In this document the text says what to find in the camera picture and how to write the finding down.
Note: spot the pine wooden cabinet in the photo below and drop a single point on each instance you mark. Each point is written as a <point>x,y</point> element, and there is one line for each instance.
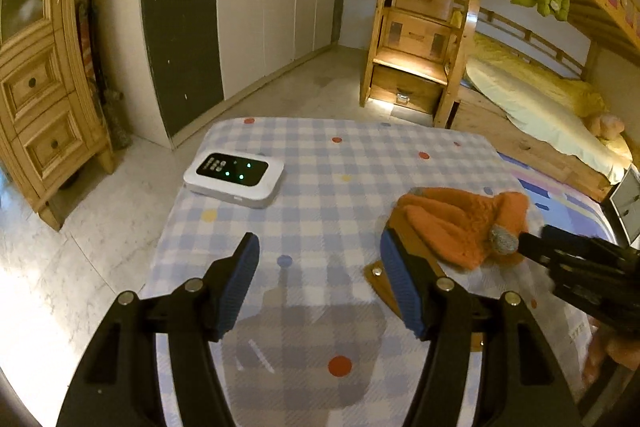
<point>51,121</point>

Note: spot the plush toy on bed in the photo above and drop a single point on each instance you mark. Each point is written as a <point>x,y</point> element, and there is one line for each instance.
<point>604,126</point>

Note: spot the blue checkered bed cover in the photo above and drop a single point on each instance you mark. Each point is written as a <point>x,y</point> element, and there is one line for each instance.
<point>313,344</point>

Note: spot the wooden bunk bed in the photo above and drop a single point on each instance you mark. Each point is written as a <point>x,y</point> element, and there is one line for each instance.
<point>609,24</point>

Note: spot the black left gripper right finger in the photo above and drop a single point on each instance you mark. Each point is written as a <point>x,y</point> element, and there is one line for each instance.
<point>440,391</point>

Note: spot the brown leather knife sheath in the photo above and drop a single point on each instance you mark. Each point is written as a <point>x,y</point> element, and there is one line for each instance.
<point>385,276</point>

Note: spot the yellow bed mattress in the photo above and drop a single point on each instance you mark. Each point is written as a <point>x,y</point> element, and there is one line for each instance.
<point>546,106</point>

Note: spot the orange fuzzy glove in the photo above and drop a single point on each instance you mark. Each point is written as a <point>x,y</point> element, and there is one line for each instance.
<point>466,229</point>

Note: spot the white device with display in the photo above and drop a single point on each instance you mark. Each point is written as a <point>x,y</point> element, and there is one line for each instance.
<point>241,178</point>

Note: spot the rainbow patterned rug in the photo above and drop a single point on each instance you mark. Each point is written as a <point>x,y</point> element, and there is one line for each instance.
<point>561,205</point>

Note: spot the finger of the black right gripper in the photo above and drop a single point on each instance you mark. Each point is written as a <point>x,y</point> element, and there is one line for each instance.
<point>536,249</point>

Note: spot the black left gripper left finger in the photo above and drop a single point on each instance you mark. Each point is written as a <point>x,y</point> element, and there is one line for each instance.
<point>200,312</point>

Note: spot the wooden staircase drawers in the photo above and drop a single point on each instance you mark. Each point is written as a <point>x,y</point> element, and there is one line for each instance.
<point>417,54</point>

